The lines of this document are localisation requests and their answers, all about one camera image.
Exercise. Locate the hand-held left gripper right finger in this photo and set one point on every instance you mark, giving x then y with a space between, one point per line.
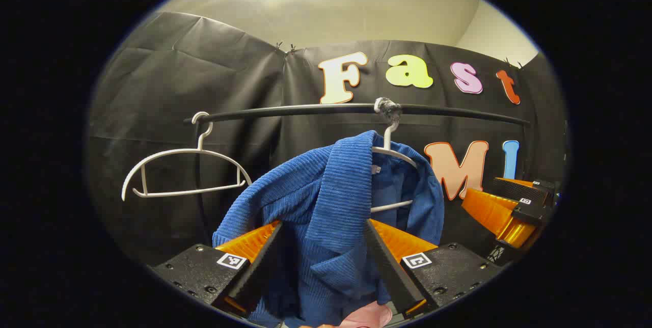
389 267

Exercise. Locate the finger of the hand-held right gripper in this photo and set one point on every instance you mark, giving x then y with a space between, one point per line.
519 189
532 212

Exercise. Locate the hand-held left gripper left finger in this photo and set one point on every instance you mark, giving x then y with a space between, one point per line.
260 262

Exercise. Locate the pink laundry hamper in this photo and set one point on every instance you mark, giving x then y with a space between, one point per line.
369 315

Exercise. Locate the white hanger with taped hook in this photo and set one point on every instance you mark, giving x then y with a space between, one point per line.
388 139

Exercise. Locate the white plastic hanger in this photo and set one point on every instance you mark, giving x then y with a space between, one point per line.
199 144

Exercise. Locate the black clothes rack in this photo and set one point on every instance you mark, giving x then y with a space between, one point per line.
305 109

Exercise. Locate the clear tape wad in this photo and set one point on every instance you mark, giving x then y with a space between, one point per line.
388 109

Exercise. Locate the black backdrop cloth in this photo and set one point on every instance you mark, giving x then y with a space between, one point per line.
178 88

